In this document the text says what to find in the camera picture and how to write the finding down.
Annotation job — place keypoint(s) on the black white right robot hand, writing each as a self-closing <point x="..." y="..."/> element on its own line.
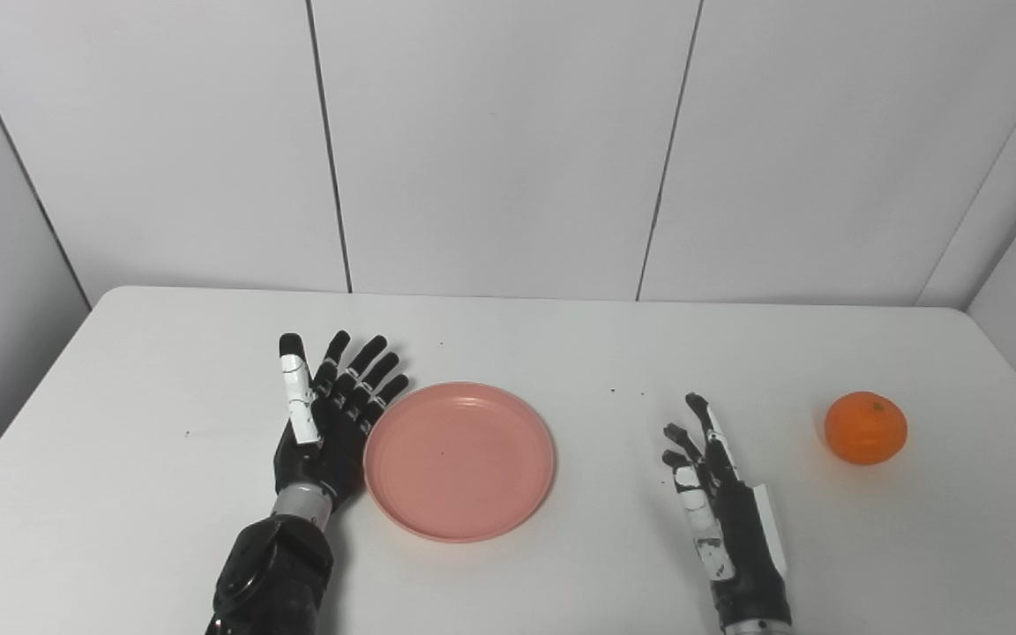
<point x="750" y="547"/>

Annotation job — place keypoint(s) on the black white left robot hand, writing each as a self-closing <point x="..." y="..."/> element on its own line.
<point x="332" y="450"/>

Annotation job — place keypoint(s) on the pink plastic plate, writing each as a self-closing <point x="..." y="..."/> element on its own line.
<point x="459" y="461"/>

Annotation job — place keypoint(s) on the orange fruit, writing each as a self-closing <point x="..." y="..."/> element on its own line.
<point x="865" y="428"/>

